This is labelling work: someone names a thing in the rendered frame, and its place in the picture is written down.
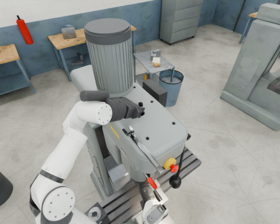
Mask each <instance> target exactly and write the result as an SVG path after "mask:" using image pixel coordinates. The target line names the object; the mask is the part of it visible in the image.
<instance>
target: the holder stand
mask: <svg viewBox="0 0 280 224"><path fill-rule="evenodd" d="M84 214H85V215H86V216H88V217H89V218H91V219H93V220H94V221H95V222H96V223H98V224H108V223H109V222H110V220H109V218H108V216H107V214H106V213H105V211H104V210H103V208H102V207H101V206H100V204H99V203H98V202H97V203H95V204H94V205H93V206H92V207H91V208H90V209H88V211H87V212H85V213H84Z"/></svg>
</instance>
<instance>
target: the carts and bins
mask: <svg viewBox="0 0 280 224"><path fill-rule="evenodd" d="M160 53H161V50H160V49H157V50H155V49H153V50H149V51H145V52H139V53H133V66H134V83H135V82H136V80H137V81H138V83H139V84H140V85H141V87H142V88H143V81H145V80H148V79H150V78H151V79H153V80H154V81H155V82H156V83H157V84H159V85H160V86H161V87H163V88H164V89H165V90H167V91H168V94H167V100H166V107H172V106H174V105H175V104H176V102H177V98H178V95H179V92H180V88H181V85H182V82H183V79H184V76H183V74H182V73H181V72H179V71H176V70H175V66H173V65H172V64H171V63H170V62H169V61H167V60H166V59H165V58H164V57H163V56H162V55H161V54H160ZM135 58H136V59H137V60H138V61H139V62H140V63H141V64H142V65H143V66H144V67H145V68H146V70H147V71H148V72H146V73H142V74H139V75H136V64H135ZM171 69H172V70H171ZM158 72H160V74H159V76H158V75H157V74H156V73H158ZM12 191H13V185H12V183H11V182H10V181H9V180H8V179H7V178H6V177H5V176H4V175H3V174H2V173H1V172H0V206H1V205H2V204H4V203H5V202H6V201H7V200H8V199H9V197H10V196H11V194H12Z"/></svg>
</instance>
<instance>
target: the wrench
mask: <svg viewBox="0 0 280 224"><path fill-rule="evenodd" d="M128 128H129V129H130V132H128V133H127V132H126V130H125V129H124V128H123V129H122V131H123V132H124V134H125V135H126V136H130V137H131V138H132V140H133V141H134V142H135V143H136V145H137V146H138V147H139V149H140V150H141V151H142V152H143V153H144V155H145V156H146V157H147V158H148V160H149V161H150V162H151V163H152V165H153V166H154V167H155V168H156V170H157V171H158V172H159V173H160V174H161V173H162V172H164V169H163V168H162V167H161V166H160V165H159V163H158V162H157V161H156V160H155V158H154V157H153V156H152V155H151V154H150V152H149V151H148V150H147V149H146V148H145V147H144V145H143V144H142V143H141V142H140V141H139V139H138V138H137V137H136V136H135V135H134V132H135V131H134V130H133V129H132V127H131V126H128Z"/></svg>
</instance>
